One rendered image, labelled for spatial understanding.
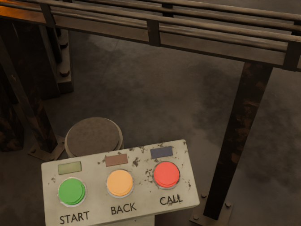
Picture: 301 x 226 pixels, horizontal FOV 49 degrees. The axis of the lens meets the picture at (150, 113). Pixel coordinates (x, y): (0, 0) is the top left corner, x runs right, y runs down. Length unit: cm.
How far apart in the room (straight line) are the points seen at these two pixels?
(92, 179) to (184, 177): 15
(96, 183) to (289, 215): 84
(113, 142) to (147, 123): 70
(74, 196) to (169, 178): 15
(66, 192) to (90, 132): 20
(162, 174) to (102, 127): 22
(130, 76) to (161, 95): 19
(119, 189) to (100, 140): 19
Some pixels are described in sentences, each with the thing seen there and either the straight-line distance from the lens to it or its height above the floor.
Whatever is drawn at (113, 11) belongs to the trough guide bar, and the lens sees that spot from 66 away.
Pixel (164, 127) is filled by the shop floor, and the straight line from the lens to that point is 136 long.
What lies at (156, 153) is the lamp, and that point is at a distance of 55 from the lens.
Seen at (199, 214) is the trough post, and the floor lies 1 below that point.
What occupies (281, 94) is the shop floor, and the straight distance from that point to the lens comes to 159.
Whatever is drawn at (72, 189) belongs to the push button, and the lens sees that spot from 54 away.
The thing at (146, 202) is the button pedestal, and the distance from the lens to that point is 54.
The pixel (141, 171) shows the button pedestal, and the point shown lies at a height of 60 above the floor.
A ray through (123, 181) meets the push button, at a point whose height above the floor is 61.
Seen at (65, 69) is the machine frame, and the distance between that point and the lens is 151.
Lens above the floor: 107
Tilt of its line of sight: 50 degrees down
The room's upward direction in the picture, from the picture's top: 1 degrees counter-clockwise
